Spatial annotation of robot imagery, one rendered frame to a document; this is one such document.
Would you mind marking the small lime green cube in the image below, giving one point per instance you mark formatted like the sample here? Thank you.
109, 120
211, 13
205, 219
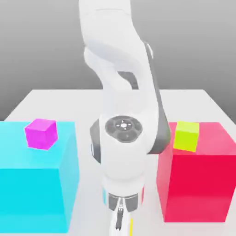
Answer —
185, 138

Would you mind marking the small magenta cube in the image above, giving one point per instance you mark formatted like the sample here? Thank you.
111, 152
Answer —
41, 135

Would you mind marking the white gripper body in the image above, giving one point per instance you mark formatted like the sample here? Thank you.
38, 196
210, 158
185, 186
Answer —
126, 225

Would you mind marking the large red box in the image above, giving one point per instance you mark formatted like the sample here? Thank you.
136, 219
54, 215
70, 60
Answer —
199, 184

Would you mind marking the large cyan box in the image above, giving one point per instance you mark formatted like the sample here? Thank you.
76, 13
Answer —
33, 193

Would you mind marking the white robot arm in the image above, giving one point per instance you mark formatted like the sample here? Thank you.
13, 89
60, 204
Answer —
121, 166

